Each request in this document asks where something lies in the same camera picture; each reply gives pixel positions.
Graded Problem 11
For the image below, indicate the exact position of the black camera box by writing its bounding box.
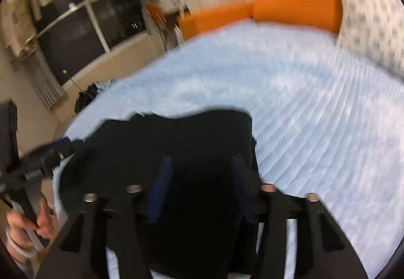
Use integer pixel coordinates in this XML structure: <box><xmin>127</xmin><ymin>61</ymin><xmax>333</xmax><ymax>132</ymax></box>
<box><xmin>0</xmin><ymin>100</ymin><xmax>20</xmax><ymax>174</ymax></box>

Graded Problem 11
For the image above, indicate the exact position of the orange chair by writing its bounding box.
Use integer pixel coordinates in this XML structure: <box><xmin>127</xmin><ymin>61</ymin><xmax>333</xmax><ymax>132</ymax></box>
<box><xmin>145</xmin><ymin>2</ymin><xmax>176</xmax><ymax>50</ymax></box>

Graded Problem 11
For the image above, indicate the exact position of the person left hand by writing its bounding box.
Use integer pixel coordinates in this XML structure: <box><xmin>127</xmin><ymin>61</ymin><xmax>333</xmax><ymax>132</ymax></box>
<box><xmin>6</xmin><ymin>196</ymin><xmax>55</xmax><ymax>262</ymax></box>

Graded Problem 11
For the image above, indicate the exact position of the black jacket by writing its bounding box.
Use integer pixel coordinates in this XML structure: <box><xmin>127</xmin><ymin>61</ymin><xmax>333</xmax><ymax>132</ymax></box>
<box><xmin>58</xmin><ymin>109</ymin><xmax>258</xmax><ymax>278</ymax></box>

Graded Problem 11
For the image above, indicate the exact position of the light blue quilted bedspread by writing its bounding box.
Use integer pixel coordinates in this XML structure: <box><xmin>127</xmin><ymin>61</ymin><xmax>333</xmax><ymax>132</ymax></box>
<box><xmin>66</xmin><ymin>20</ymin><xmax>403</xmax><ymax>278</ymax></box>

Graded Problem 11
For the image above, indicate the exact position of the white floral pillow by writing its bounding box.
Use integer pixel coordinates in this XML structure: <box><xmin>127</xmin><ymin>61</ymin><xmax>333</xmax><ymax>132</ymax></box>
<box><xmin>337</xmin><ymin>0</ymin><xmax>403</xmax><ymax>78</ymax></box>

